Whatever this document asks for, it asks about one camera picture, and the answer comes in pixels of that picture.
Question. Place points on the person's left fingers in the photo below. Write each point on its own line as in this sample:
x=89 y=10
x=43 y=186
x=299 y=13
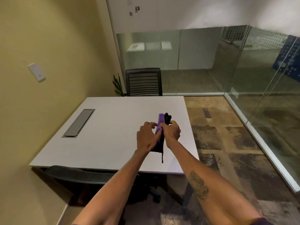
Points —
x=150 y=125

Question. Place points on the person's right hand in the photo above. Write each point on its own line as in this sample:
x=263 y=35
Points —
x=172 y=133

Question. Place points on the green potted plant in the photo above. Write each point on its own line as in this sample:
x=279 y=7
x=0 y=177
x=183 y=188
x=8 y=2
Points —
x=118 y=86

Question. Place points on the small photos on wall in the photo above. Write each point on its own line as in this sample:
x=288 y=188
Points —
x=137 y=8

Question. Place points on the blue patterned panel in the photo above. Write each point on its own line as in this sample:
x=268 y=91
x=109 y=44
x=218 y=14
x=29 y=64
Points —
x=289 y=58

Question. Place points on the black slatted-back office chair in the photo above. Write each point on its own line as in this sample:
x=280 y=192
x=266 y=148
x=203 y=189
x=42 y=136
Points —
x=144 y=82

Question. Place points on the person's right thumb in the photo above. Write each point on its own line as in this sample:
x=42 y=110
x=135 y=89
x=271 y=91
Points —
x=164 y=125

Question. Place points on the dark purple sleeve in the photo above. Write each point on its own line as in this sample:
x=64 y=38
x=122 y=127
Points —
x=261 y=221

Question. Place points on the person's right forearm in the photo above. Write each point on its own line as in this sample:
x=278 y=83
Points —
x=211 y=189

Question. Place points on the white wall switch plate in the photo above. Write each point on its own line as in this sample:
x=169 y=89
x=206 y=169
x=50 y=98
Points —
x=37 y=72

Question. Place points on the person's left hand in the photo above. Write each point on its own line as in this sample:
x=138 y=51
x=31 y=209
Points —
x=145 y=138

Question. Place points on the black mesh office chair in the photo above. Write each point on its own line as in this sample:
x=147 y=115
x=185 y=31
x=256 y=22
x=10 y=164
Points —
x=79 y=176

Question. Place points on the purple and black sock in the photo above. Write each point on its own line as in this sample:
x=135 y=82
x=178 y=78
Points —
x=161 y=119

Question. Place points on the dark table leg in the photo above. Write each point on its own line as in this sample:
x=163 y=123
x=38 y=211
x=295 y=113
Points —
x=188 y=192

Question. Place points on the person's left forearm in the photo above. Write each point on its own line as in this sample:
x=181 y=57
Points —
x=112 y=189

